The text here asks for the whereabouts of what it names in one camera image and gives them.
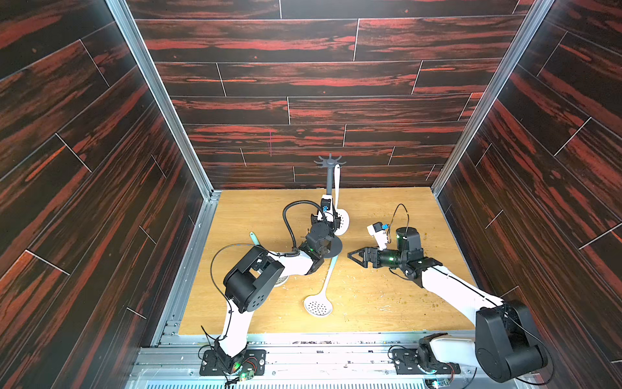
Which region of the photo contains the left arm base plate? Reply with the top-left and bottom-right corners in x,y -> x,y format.
199,349 -> 267,380

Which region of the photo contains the left aluminium corner post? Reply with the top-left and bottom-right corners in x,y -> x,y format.
105,0 -> 214,288

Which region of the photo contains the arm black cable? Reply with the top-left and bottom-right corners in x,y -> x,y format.
388,203 -> 411,234
282,199 -> 329,254

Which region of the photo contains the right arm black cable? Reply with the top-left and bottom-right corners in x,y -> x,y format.
388,203 -> 411,234

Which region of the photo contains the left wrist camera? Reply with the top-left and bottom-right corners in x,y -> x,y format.
320,194 -> 333,213

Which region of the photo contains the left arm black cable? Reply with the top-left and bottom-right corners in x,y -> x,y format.
282,199 -> 329,254

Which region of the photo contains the aluminium corner post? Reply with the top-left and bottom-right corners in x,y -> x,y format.
105,0 -> 214,288
432,0 -> 554,199

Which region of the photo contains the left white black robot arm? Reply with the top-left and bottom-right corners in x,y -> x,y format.
214,214 -> 343,370

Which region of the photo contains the grey utensil rack stand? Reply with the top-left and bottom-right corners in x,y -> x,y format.
315,154 -> 346,258

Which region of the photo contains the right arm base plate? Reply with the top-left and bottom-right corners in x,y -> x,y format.
387,345 -> 461,376

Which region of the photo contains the right aluminium corner post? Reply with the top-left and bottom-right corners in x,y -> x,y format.
432,0 -> 554,199

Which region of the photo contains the white teal skimmer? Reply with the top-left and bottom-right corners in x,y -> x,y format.
303,256 -> 339,318
333,165 -> 350,236
249,232 -> 289,289

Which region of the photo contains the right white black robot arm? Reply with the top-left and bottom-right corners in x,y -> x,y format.
348,227 -> 549,383

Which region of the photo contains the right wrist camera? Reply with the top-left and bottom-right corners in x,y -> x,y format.
367,221 -> 391,251

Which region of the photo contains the aluminium front rail frame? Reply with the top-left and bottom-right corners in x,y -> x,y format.
123,331 -> 540,389

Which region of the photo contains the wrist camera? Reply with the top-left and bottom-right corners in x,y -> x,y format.
320,194 -> 333,213
367,221 -> 391,251

